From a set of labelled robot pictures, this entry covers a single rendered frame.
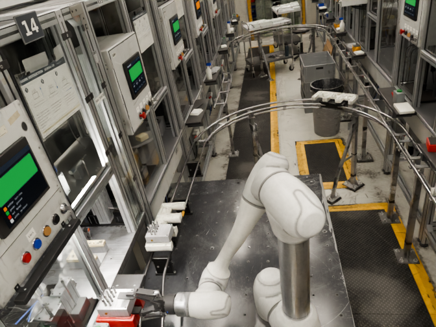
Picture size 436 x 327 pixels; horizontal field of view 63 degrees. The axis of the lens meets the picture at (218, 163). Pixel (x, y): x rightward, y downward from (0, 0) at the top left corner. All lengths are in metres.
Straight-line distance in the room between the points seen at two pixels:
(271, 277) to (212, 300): 0.28
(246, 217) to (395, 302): 1.69
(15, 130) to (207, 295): 0.87
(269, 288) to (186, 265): 0.66
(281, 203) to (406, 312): 1.79
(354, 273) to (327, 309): 1.07
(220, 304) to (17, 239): 0.72
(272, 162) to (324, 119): 3.27
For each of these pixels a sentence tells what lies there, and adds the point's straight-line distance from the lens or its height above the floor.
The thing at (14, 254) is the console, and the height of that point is 1.46.
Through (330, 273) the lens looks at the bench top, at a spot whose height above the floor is 0.68.
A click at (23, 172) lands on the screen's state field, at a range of 1.23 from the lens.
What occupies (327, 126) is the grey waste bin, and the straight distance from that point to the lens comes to 4.44.
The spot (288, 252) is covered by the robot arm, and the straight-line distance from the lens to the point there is 1.16.
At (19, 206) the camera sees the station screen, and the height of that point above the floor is 1.58.
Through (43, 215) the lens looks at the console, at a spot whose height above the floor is 1.47.
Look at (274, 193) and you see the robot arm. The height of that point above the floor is 1.50.
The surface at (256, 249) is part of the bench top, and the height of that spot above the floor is 0.68.
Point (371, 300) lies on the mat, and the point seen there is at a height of 0.01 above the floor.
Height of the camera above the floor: 2.13
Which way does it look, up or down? 31 degrees down
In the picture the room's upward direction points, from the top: 10 degrees counter-clockwise
